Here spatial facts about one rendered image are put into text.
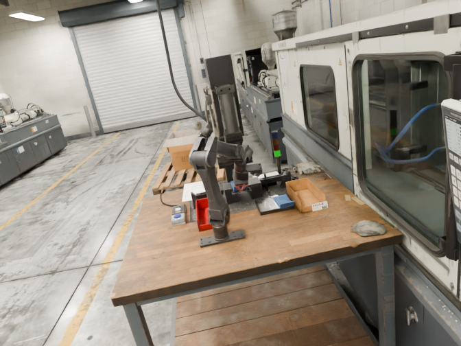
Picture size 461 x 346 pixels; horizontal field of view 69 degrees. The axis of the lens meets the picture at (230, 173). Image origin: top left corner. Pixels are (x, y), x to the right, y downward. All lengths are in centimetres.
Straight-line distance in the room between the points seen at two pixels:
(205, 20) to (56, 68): 471
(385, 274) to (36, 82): 1147
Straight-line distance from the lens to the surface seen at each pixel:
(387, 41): 136
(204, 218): 171
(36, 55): 1206
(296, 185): 183
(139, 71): 1107
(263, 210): 165
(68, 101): 1184
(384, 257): 150
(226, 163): 174
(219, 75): 177
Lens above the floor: 164
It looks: 19 degrees down
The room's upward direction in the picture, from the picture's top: 11 degrees counter-clockwise
